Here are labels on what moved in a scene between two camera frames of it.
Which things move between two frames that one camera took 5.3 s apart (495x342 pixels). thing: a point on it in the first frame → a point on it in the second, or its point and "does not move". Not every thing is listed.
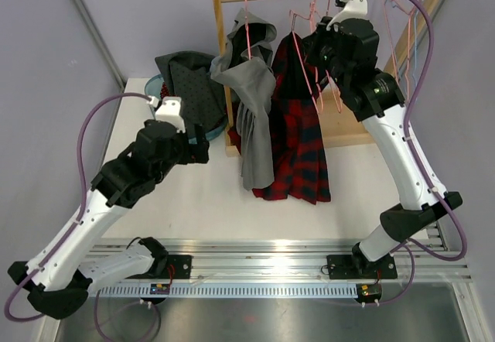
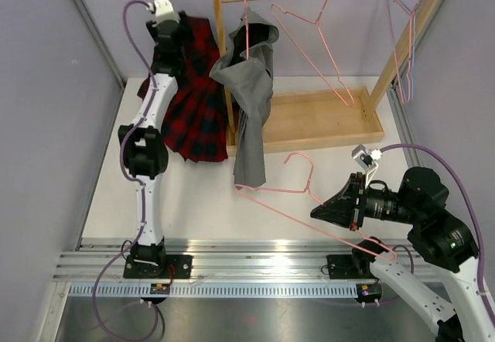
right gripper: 313,42 → 343,206
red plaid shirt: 300,169 → 197,129
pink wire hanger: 312,22 → 316,22
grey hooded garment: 248,66 does not move
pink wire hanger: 247,22 does not move
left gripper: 193,152 → 183,30
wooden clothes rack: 354,117 does not move
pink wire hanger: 293,18 → 307,188
